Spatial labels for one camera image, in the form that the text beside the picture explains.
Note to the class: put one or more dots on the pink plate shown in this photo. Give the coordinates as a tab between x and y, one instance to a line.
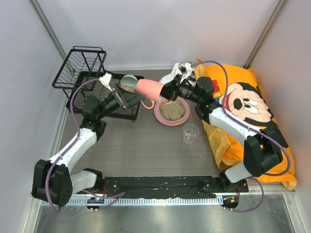
172	113

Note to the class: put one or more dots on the cream floral plate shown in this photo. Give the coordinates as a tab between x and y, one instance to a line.
165	106

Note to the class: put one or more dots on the light green bowl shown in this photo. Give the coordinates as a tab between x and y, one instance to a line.
129	80

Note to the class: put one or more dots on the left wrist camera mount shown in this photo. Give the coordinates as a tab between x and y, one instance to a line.
105	80

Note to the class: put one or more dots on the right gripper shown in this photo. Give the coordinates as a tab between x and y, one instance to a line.
171	90

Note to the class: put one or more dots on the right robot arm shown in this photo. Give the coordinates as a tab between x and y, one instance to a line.
260	151

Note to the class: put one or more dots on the pink mug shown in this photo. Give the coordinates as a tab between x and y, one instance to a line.
151	89

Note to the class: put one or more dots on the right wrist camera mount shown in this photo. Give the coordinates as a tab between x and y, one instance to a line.
186	69

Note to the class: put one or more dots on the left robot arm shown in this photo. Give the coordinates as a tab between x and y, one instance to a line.
53	181

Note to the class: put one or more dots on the white printed t-shirt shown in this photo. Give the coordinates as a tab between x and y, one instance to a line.
169	77

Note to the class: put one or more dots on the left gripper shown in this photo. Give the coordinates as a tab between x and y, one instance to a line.
126	99

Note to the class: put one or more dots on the clear textured glass plate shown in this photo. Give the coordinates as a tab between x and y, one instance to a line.
173	111

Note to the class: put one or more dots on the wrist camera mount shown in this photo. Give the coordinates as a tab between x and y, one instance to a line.
105	80
186	69

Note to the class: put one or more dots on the clear glass cup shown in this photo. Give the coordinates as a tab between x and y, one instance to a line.
190	133

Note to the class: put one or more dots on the orange cartoon pillow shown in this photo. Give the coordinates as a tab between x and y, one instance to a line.
241	92

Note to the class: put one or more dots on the black wire dish rack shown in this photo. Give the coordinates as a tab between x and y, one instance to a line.
81	65

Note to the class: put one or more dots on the white slotted cable duct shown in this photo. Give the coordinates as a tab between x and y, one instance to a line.
92	201

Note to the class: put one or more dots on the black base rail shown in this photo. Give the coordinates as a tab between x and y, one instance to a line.
165	187

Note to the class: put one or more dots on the brown bowl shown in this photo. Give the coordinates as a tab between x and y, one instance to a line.
128	88

